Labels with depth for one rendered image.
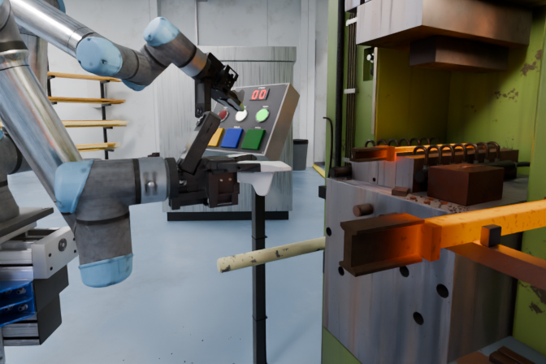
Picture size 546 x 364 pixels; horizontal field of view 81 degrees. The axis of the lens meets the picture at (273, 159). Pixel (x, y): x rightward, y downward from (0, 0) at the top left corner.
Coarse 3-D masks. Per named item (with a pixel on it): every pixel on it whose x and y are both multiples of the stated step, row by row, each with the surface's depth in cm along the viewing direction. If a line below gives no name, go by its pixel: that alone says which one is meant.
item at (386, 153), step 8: (464, 144) 88; (360, 152) 72; (368, 152) 73; (376, 152) 74; (384, 152) 75; (392, 152) 74; (352, 160) 72; (360, 160) 71; (368, 160) 72; (376, 160) 73; (384, 160) 75; (392, 160) 74
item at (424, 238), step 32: (352, 224) 30; (384, 224) 30; (416, 224) 31; (448, 224) 33; (480, 224) 34; (512, 224) 37; (544, 224) 39; (352, 256) 29; (384, 256) 31; (416, 256) 32
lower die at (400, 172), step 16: (400, 160) 73; (416, 160) 70; (432, 160) 72; (448, 160) 75; (480, 160) 81; (512, 160) 87; (352, 176) 88; (368, 176) 82; (384, 176) 77; (400, 176) 73; (512, 176) 88; (416, 192) 71
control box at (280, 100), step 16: (272, 96) 112; (288, 96) 110; (256, 112) 113; (272, 112) 108; (288, 112) 111; (224, 128) 119; (256, 128) 109; (272, 128) 105; (288, 128) 111; (240, 144) 110; (272, 144) 105; (256, 160) 110; (272, 160) 106
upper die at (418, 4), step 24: (384, 0) 74; (408, 0) 68; (432, 0) 66; (456, 0) 70; (480, 0) 73; (504, 0) 77; (360, 24) 82; (384, 24) 74; (408, 24) 69; (432, 24) 67; (456, 24) 71; (480, 24) 74; (504, 24) 79; (528, 24) 83; (384, 48) 88; (408, 48) 88
